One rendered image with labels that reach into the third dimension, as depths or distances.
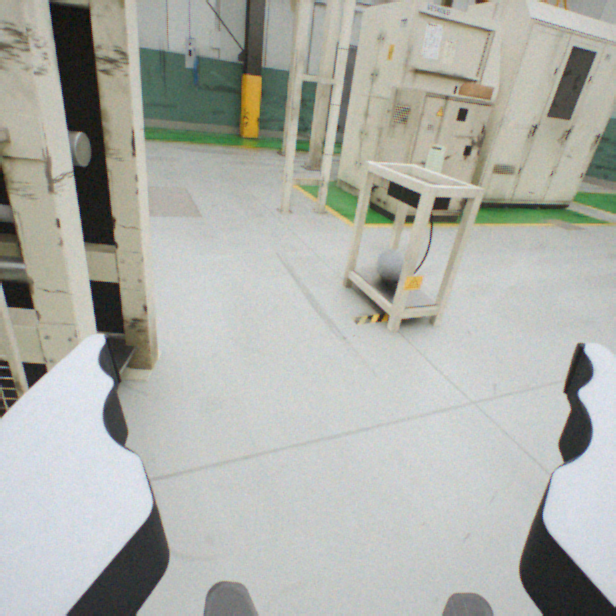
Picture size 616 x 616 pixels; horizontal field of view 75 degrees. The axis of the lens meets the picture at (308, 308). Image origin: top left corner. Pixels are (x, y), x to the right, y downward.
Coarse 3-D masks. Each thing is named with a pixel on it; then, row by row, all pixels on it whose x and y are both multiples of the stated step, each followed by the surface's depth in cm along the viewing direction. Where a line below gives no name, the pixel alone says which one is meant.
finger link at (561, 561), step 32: (576, 352) 11; (608, 352) 10; (576, 384) 10; (608, 384) 9; (576, 416) 9; (608, 416) 8; (576, 448) 8; (608, 448) 7; (576, 480) 7; (608, 480) 7; (544, 512) 6; (576, 512) 6; (608, 512) 6; (544, 544) 6; (576, 544) 6; (608, 544) 6; (544, 576) 6; (576, 576) 6; (608, 576) 5; (544, 608) 6; (576, 608) 6; (608, 608) 5
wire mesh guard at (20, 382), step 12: (0, 288) 78; (0, 300) 79; (0, 312) 80; (0, 324) 81; (12, 336) 83; (12, 348) 84; (12, 360) 85; (12, 372) 87; (0, 384) 89; (24, 384) 89
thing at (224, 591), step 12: (216, 588) 5; (228, 588) 5; (240, 588) 5; (216, 600) 5; (228, 600) 5; (240, 600) 5; (456, 600) 5; (468, 600) 5; (480, 600) 5; (204, 612) 5; (216, 612) 5; (228, 612) 5; (240, 612) 5; (252, 612) 5; (444, 612) 5; (456, 612) 5; (468, 612) 5; (480, 612) 5; (492, 612) 5
